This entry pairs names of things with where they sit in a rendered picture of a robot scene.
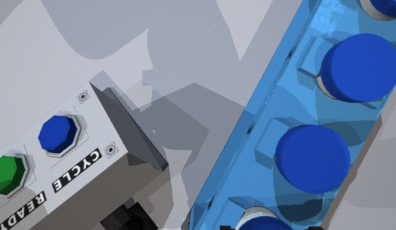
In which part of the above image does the grey two-button control box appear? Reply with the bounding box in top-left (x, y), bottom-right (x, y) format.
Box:
top-left (0, 82), bottom-right (169, 230)

